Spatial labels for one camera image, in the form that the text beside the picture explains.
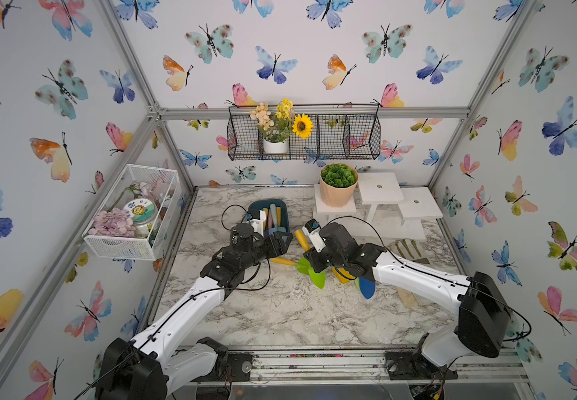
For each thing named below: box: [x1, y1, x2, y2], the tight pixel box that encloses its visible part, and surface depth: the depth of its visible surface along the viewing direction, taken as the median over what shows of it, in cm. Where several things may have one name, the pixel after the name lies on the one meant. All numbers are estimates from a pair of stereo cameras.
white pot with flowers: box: [249, 97, 314, 155], surface depth 86 cm
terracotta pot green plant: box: [319, 162, 360, 208], surface depth 87 cm
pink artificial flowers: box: [88, 207, 136, 237], surface depth 61 cm
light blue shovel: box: [268, 203, 279, 236], surface depth 109 cm
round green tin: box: [123, 197, 157, 225], surface depth 67 cm
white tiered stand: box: [313, 171, 444, 240], surface depth 95 cm
